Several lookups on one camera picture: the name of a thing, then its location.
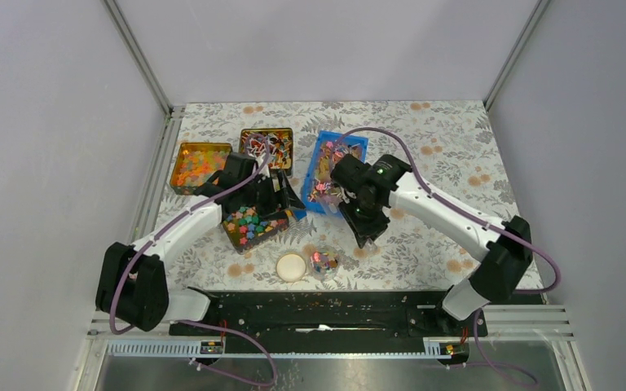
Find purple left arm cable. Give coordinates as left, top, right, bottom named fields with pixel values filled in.
left=108, top=134, right=279, bottom=389

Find round cream jar lid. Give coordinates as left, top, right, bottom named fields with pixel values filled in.
left=276, top=253, right=307, bottom=283

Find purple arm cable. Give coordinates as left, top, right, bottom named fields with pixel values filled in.
left=334, top=127, right=562, bottom=295
left=108, top=134, right=279, bottom=389

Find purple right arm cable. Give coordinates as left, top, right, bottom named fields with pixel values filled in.
left=334, top=127, right=562, bottom=295

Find gold tin with lollipops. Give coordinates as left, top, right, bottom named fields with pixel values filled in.
left=239, top=128, right=294, bottom=176

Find tin of star candies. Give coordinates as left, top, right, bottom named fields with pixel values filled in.
left=222, top=207, right=294, bottom=254

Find translucent plastic scoop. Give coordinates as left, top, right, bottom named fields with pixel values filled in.
left=364, top=240, right=379, bottom=254

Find stacked toy brick block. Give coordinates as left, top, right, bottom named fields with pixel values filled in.
left=288, top=209, right=307, bottom=221

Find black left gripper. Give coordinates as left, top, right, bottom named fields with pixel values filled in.
left=240, top=169, right=306, bottom=222

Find blue plastic candy bin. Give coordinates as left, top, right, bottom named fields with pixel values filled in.
left=302, top=130, right=368, bottom=216

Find gold tin orange candies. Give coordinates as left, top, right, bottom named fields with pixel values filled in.
left=169, top=143, right=232, bottom=196

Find clear round glass jar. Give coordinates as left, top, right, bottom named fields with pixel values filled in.
left=308, top=248, right=342, bottom=281

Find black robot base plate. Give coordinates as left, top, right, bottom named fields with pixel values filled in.
left=168, top=288, right=490, bottom=356

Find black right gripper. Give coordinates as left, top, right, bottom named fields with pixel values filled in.
left=338, top=194, right=390, bottom=248

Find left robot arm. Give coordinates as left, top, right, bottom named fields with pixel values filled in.
left=95, top=152, right=305, bottom=335

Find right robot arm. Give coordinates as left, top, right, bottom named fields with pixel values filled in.
left=330, top=155, right=533, bottom=336

